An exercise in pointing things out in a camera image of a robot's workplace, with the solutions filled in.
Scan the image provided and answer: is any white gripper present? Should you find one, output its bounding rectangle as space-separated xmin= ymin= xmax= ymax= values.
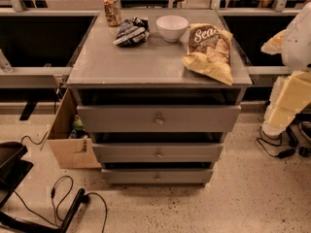
xmin=262 ymin=71 xmax=311 ymax=137

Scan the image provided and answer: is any grey drawer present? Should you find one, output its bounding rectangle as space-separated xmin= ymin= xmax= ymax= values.
xmin=77 ymin=105 xmax=241 ymax=133
xmin=101 ymin=169 xmax=213 ymax=184
xmin=92 ymin=144 xmax=224 ymax=163

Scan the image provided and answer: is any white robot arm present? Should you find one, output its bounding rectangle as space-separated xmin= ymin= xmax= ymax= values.
xmin=261 ymin=3 xmax=311 ymax=136

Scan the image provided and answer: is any grey top drawer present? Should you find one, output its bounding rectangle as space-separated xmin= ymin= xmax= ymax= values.
xmin=77 ymin=105 xmax=241 ymax=133

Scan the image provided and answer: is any grey drawer cabinet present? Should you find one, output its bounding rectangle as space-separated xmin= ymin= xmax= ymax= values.
xmin=67 ymin=9 xmax=252 ymax=171

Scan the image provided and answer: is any grey bottom drawer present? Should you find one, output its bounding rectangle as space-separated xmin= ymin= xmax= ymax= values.
xmin=101 ymin=169 xmax=213 ymax=184

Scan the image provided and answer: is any yellow brown chip bag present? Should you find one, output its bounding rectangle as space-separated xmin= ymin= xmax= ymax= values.
xmin=181 ymin=23 xmax=233 ymax=85

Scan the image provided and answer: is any white bowl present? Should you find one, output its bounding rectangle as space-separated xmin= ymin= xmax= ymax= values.
xmin=156 ymin=16 xmax=189 ymax=42

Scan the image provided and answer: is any dark blue snack bag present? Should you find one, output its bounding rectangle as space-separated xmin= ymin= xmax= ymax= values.
xmin=113 ymin=17 xmax=150 ymax=48

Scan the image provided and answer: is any gold soda can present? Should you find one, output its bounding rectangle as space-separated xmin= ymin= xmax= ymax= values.
xmin=103 ymin=0 xmax=121 ymax=26

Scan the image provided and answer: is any green bottle in box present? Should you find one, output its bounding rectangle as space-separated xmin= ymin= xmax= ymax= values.
xmin=72 ymin=115 xmax=85 ymax=131

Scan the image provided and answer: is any cardboard box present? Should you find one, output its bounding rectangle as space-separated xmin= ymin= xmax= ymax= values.
xmin=47 ymin=89 xmax=101 ymax=169

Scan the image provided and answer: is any black chair base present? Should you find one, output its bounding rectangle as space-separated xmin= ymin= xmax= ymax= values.
xmin=0 ymin=142 xmax=88 ymax=233

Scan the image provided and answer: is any black power adapter cable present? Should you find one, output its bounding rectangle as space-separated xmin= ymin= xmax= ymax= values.
xmin=256 ymin=125 xmax=296 ymax=160

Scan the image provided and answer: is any black floor cable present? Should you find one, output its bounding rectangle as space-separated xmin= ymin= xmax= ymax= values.
xmin=13 ymin=175 xmax=109 ymax=233

